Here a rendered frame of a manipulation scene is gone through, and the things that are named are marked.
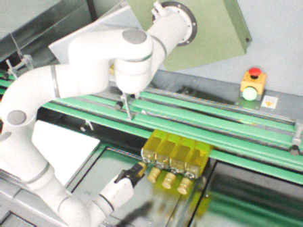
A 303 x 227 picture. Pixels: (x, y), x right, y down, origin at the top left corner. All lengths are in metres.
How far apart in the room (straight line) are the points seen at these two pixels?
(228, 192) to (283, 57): 0.53
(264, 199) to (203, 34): 0.64
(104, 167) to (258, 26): 0.80
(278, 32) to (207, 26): 0.22
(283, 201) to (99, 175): 0.71
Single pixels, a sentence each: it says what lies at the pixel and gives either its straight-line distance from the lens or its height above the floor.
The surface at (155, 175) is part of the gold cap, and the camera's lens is 1.02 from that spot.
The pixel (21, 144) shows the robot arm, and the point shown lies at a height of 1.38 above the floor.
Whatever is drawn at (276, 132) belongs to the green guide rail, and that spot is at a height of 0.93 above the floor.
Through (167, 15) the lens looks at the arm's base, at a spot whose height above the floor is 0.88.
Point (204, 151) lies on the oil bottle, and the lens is 1.05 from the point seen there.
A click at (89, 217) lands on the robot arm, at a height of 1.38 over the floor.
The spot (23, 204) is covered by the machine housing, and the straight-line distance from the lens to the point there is 1.30.
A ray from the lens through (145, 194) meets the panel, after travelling 1.15.
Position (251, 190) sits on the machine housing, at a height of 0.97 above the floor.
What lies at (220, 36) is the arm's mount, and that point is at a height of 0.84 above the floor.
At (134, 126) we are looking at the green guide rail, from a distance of 1.25.
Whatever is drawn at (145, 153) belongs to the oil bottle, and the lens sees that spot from 1.06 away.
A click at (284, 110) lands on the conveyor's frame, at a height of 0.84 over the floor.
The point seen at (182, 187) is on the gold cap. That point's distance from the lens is 0.98.
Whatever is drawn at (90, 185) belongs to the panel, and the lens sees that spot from 1.22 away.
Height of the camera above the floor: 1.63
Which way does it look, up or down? 38 degrees down
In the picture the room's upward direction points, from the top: 144 degrees counter-clockwise
